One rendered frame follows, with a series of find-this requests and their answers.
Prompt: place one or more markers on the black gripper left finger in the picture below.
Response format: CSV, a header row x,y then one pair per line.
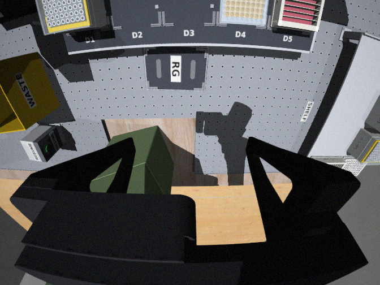
x,y
77,174

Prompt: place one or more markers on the yellow open-top bin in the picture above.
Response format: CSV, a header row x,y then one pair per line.
x,y
26,95

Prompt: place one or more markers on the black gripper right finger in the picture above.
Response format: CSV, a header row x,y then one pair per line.
x,y
318,188

